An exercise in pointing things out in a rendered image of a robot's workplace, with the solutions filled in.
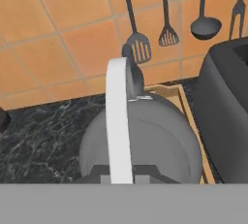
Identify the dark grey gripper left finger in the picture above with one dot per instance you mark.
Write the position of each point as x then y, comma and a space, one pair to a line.
97, 173

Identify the wooden tray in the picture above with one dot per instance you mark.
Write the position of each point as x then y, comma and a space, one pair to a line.
190, 118

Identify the dark grey toaster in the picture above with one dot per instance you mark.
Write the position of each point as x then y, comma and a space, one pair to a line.
226, 111

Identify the small dark slotted spatula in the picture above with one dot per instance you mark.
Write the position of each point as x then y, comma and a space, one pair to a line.
168, 34

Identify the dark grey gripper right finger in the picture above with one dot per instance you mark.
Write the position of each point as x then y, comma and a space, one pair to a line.
151, 173

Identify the dark grey meat fork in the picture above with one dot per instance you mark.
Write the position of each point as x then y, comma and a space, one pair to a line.
238, 11

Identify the dark grey ladle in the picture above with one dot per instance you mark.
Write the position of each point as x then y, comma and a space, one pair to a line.
205, 25

